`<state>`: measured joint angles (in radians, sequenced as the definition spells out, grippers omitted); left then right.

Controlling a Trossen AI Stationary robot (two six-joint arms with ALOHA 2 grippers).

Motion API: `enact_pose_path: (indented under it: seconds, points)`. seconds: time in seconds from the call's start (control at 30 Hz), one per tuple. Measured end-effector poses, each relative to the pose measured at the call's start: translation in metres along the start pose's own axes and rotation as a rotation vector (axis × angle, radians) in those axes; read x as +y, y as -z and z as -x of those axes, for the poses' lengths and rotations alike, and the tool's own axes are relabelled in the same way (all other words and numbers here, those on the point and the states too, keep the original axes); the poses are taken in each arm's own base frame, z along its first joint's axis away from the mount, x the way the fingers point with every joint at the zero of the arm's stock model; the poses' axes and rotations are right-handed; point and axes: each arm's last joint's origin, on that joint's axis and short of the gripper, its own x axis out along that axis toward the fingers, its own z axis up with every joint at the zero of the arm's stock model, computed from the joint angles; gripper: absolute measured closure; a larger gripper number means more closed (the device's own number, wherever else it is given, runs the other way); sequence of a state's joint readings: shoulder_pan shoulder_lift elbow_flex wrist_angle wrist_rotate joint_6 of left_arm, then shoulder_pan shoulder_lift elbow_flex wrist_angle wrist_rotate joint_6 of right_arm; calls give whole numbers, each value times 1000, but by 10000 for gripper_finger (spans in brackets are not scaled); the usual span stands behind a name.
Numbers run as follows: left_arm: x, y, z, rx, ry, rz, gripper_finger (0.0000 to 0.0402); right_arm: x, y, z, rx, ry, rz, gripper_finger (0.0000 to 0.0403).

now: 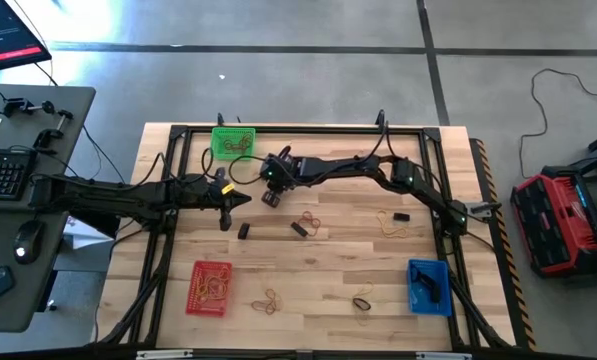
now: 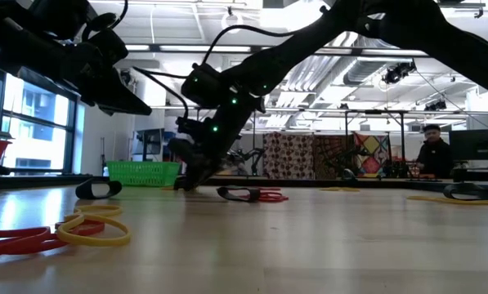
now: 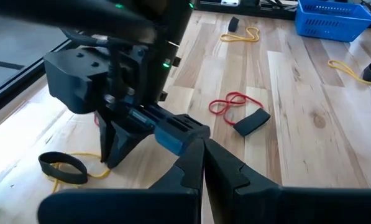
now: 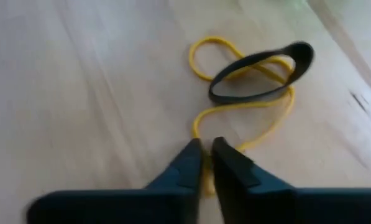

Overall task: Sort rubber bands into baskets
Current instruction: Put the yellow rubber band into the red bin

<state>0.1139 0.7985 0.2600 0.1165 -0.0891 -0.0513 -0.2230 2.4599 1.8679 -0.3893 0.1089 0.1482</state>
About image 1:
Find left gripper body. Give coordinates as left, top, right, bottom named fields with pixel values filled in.
left=175, top=172, right=222, bottom=211

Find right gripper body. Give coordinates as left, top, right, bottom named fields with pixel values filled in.
left=260, top=153, right=302, bottom=192

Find tangle of red rubber bands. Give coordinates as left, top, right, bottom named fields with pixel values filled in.
left=221, top=132, right=254, bottom=154

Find tangle of yellow rubber bands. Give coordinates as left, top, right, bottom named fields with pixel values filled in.
left=193, top=267, right=231, bottom=306

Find red plastic basket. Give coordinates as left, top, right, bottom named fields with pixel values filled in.
left=185, top=259, right=233, bottom=318

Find yellow rubber band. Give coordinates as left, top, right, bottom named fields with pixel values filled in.
left=352, top=279, right=375, bottom=301
left=376, top=209, right=410, bottom=240
left=262, top=288, right=284, bottom=316

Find green plastic basket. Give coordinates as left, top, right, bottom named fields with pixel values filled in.
left=210, top=126, right=257, bottom=162

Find white papers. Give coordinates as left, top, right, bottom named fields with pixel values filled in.
left=62, top=214, right=129, bottom=251

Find black metal clamp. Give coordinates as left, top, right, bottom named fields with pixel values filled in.
left=0, top=92, right=57, bottom=120
left=31, top=108, right=75, bottom=151

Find black computer mouse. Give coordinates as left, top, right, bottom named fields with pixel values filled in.
left=12, top=219, right=45, bottom=265

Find grey desk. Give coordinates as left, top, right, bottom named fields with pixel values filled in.
left=0, top=83, right=97, bottom=334

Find black keyboard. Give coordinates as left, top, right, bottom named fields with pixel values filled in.
left=0, top=148, right=37, bottom=202

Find blue plastic basket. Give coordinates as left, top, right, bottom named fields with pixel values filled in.
left=406, top=258, right=453, bottom=318

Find monitor with red stripe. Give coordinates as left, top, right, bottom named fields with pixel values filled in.
left=0, top=0, right=53, bottom=75

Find yellow black hazard strip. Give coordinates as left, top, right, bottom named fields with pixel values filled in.
left=470, top=137, right=538, bottom=351

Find red and black equipment case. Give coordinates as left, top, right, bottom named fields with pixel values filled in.
left=510, top=164, right=597, bottom=279

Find black aluminium table frame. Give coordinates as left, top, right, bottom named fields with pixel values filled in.
left=95, top=123, right=514, bottom=351

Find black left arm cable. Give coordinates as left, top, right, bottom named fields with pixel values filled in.
left=122, top=146, right=217, bottom=194

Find silver metal bracket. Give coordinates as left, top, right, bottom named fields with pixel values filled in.
left=415, top=351, right=473, bottom=360
left=135, top=349, right=194, bottom=360

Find black floor cable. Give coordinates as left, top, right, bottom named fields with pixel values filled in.
left=520, top=67, right=597, bottom=179

